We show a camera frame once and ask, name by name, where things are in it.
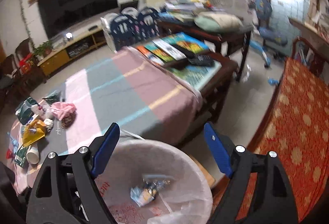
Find white lined trash bin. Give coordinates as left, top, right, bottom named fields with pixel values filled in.
left=95, top=139, right=213, bottom=223

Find crumpled wrapper in bin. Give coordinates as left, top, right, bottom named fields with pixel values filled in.
left=130, top=174, right=175, bottom=207

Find pink plastic bag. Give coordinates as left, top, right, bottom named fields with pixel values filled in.
left=50, top=102, right=76, bottom=121

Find crumpled white tissue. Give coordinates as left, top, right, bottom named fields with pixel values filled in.
left=44, top=118, right=53, bottom=132

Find plaid pink grey tablecloth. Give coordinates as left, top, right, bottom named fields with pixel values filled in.
left=6, top=46, right=204, bottom=195

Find white plastic bag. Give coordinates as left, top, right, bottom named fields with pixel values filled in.
left=31, top=105, right=53, bottom=120

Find yellow snack bag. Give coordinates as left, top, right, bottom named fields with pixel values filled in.
left=22, top=119, right=47, bottom=147

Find white blue paper cup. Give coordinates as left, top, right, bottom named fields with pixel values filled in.
left=26, top=142, right=40, bottom=164

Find red gold sofa cushion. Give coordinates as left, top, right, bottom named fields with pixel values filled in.
left=213, top=56, right=329, bottom=223

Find green white snack packet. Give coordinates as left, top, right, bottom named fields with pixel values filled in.
left=15, top=146, right=28, bottom=169

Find dark green tissue box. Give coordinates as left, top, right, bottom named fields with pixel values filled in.
left=15, top=97, right=38, bottom=125

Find light blue face mask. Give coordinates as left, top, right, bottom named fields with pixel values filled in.
left=7, top=132, right=20, bottom=154

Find dark wooden armchair right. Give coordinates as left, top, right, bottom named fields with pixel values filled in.
left=15, top=38, right=46, bottom=83

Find dark wooden armchair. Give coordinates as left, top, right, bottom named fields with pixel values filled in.
left=1, top=54, right=19, bottom=110
left=15, top=38, right=46, bottom=83

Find dark wooden coffee table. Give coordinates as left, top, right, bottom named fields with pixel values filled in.
left=159, top=49, right=239, bottom=122

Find yellow wooden tv cabinet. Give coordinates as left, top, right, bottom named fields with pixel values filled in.
left=37, top=27, right=106, bottom=76

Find red gift box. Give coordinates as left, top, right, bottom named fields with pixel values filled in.
left=19, top=53, right=35, bottom=74

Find colourful books on table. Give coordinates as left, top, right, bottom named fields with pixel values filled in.
left=136, top=33, right=210, bottom=67

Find potted green plant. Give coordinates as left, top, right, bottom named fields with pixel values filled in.
left=34, top=40, right=52, bottom=61

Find dark wooden armchair left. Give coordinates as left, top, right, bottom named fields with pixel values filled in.
left=1, top=54, right=19, bottom=110

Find blue white baby fence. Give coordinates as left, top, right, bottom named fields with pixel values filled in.
left=100, top=7, right=160, bottom=52

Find green grey pillow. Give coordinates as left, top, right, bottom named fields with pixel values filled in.
left=194, top=11, right=243, bottom=33

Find large black television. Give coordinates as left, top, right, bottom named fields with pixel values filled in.
left=38, top=0, right=118, bottom=39

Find blue children's chair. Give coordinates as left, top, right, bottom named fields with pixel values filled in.
left=248, top=0, right=288, bottom=68

